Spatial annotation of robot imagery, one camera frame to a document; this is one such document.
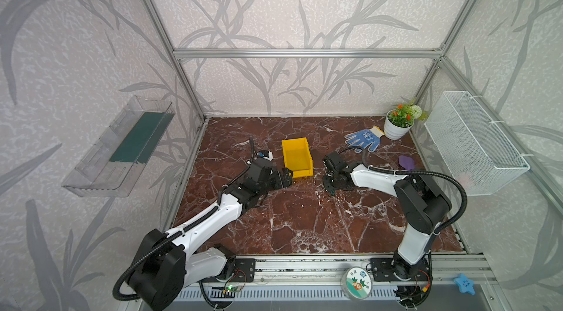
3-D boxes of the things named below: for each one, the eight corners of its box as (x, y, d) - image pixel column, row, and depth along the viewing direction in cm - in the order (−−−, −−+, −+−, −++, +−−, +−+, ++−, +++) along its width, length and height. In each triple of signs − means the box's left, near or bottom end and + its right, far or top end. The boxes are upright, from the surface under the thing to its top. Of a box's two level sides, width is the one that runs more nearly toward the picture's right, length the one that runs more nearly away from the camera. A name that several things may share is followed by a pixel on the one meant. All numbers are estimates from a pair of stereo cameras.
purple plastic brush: (402, 170, 102) (404, 167, 100) (398, 158, 106) (400, 155, 104) (414, 170, 102) (416, 167, 100) (409, 158, 106) (412, 155, 104)
